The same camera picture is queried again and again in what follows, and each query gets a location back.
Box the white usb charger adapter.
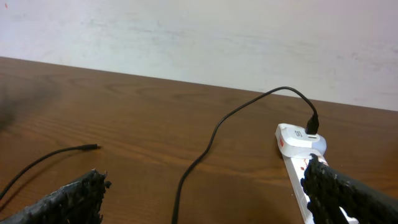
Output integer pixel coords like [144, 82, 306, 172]
[275, 123, 326, 159]

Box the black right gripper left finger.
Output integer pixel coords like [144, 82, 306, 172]
[1, 169, 111, 224]

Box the black usb charging cable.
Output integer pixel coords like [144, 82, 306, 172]
[0, 86, 320, 224]

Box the white power strip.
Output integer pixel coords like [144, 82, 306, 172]
[282, 154, 360, 224]

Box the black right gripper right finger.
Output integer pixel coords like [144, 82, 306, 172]
[300, 154, 397, 224]

